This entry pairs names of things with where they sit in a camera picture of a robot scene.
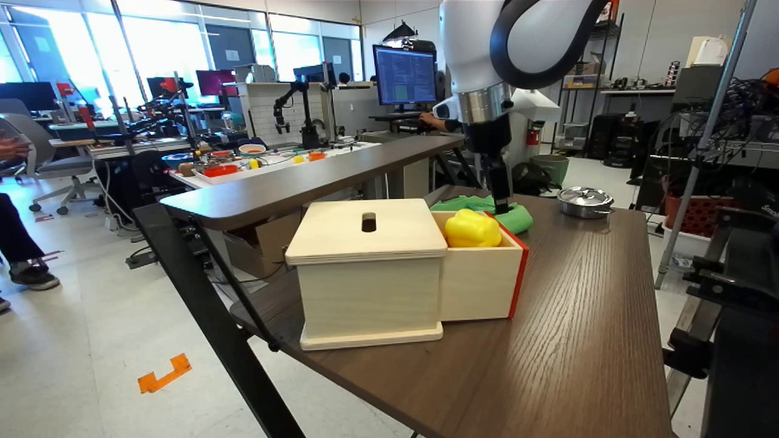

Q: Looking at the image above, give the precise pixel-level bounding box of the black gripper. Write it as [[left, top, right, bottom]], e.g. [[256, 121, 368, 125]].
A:
[[464, 113, 512, 211]]

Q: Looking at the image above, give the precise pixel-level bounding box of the green cloth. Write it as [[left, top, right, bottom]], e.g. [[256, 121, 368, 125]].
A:
[[431, 195, 534, 234]]

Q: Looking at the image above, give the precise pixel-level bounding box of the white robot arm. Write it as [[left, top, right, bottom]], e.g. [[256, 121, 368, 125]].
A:
[[439, 0, 609, 214]]

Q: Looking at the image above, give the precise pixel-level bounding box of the black robot arm on desk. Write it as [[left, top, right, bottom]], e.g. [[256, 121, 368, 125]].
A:
[[273, 83, 324, 147]]

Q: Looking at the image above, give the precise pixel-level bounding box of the yellow ball in drawer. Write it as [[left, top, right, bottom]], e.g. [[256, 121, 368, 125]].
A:
[[444, 209, 502, 248]]

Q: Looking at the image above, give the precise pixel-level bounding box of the computer monitor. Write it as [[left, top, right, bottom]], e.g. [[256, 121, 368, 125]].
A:
[[372, 46, 435, 104]]

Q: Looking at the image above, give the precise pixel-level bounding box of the small metal pot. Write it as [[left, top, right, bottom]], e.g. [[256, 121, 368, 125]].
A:
[[557, 186, 613, 218]]

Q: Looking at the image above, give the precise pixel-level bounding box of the wooden box with red drawer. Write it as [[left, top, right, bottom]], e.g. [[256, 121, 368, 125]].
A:
[[284, 198, 530, 349]]

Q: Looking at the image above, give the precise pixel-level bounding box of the brown wooden table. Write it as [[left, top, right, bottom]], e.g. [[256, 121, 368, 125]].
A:
[[161, 136, 671, 438]]

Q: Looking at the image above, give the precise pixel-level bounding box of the white lab desk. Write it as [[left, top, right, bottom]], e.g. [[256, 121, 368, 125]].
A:
[[171, 141, 378, 186]]

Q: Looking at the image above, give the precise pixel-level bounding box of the black diagonal pole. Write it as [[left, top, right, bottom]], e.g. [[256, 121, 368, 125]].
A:
[[134, 203, 304, 438]]

